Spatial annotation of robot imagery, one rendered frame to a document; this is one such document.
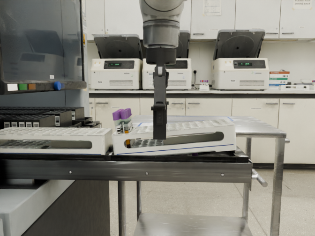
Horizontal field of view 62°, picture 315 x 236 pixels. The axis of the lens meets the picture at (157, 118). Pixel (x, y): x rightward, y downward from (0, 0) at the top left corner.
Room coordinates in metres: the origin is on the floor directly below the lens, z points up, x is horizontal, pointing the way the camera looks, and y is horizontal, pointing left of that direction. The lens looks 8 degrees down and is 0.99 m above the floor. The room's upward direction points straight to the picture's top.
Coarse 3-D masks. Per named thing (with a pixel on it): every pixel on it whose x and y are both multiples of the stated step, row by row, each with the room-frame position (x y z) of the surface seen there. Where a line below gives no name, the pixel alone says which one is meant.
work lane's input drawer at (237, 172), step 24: (0, 168) 0.62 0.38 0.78; (24, 168) 0.62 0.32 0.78; (48, 168) 0.62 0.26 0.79; (72, 168) 0.61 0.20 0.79; (96, 168) 0.61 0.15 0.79; (120, 168) 0.61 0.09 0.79; (144, 168) 0.60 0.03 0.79; (168, 168) 0.60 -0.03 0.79; (192, 168) 0.60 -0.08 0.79; (216, 168) 0.60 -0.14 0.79; (240, 168) 0.59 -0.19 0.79
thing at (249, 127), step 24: (144, 120) 1.18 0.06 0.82; (168, 120) 1.18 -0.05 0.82; (192, 120) 1.18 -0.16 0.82; (240, 120) 1.18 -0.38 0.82; (120, 192) 0.95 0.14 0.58; (120, 216) 0.95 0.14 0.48; (144, 216) 1.33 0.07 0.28; (168, 216) 1.33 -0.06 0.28; (192, 216) 1.33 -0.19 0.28; (216, 216) 1.33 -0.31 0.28
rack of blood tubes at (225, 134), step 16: (144, 128) 0.68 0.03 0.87; (176, 128) 0.63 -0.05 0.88; (192, 128) 0.62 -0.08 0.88; (208, 128) 0.61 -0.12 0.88; (224, 128) 0.61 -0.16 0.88; (144, 144) 0.66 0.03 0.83; (160, 144) 0.64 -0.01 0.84; (176, 144) 0.70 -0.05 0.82; (192, 144) 0.62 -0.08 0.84; (208, 144) 0.61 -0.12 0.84; (224, 144) 0.61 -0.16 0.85
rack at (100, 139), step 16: (16, 128) 0.72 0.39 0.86; (32, 128) 0.73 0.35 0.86; (48, 128) 0.72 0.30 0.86; (64, 128) 0.73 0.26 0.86; (80, 128) 0.73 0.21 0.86; (96, 128) 0.72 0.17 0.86; (0, 144) 0.68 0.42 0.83; (16, 144) 0.69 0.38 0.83; (32, 144) 0.69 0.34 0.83; (48, 144) 0.73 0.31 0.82; (64, 144) 0.73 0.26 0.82; (80, 144) 0.73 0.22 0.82; (96, 144) 0.63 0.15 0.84
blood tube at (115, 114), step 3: (114, 114) 0.63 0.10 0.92; (117, 114) 0.63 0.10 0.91; (114, 117) 0.63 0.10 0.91; (117, 117) 0.63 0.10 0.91; (114, 120) 0.63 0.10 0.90; (117, 120) 0.63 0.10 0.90; (114, 123) 0.63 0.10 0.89; (117, 123) 0.63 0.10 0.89; (117, 126) 0.63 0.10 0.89; (117, 129) 0.63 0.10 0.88; (120, 129) 0.63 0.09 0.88; (117, 132) 0.63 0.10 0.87; (120, 132) 0.63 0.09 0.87
